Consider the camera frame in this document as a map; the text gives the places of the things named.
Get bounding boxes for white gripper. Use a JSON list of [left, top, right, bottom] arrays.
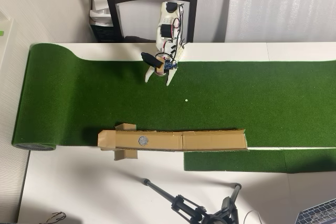
[[144, 37, 186, 87]]

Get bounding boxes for dark printed box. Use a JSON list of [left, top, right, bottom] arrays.
[[90, 23, 124, 43]]

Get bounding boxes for long cardboard ramp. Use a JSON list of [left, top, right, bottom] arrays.
[[97, 123, 250, 161]]

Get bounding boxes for large green turf mat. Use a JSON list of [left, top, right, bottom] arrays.
[[12, 42, 336, 153]]

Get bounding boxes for narrow green turf strip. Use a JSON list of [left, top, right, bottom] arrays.
[[183, 148, 336, 174]]

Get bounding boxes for white curtain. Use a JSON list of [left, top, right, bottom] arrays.
[[224, 0, 336, 43]]

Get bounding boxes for black tripod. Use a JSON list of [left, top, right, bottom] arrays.
[[141, 178, 242, 224]]

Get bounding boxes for white plastic container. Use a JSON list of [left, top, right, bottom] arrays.
[[0, 11, 19, 83]]

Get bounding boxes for cardboard camera mount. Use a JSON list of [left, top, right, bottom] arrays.
[[154, 57, 166, 74]]

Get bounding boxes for black red servo wires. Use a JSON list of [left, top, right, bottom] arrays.
[[154, 3, 190, 61]]

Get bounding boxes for thin white cable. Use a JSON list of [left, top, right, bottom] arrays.
[[243, 209, 264, 224]]

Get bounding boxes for thin black wire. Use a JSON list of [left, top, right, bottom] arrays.
[[44, 210, 66, 223]]

